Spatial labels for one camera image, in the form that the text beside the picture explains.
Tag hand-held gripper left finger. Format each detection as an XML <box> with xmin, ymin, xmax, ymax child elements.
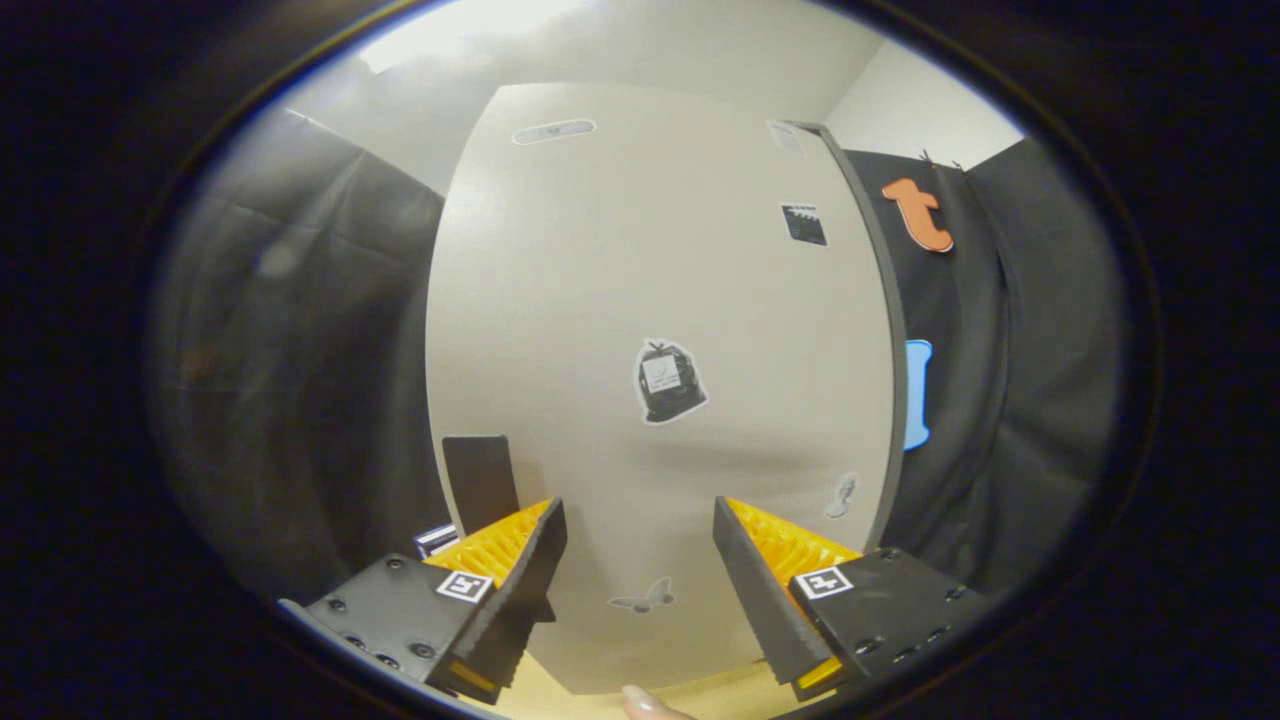
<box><xmin>278</xmin><ymin>497</ymin><xmax>569</xmax><ymax>704</ymax></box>

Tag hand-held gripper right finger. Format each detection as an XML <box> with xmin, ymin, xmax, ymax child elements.
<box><xmin>712</xmin><ymin>494</ymin><xmax>1001</xmax><ymax>701</ymax></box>

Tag black door handle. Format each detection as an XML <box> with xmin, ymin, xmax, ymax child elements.
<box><xmin>442</xmin><ymin>435</ymin><xmax>556</xmax><ymax>623</ymax></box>

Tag white shoe cabinet door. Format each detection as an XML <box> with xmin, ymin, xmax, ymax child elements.
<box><xmin>425</xmin><ymin>82</ymin><xmax>896</xmax><ymax>696</ymax></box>

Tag grey shoe cabinet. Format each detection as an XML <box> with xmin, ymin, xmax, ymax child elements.
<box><xmin>790</xmin><ymin>120</ymin><xmax>909</xmax><ymax>551</ymax></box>

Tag black backdrop cloth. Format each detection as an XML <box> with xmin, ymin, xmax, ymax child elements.
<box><xmin>150</xmin><ymin>105</ymin><xmax>1121</xmax><ymax>601</ymax></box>

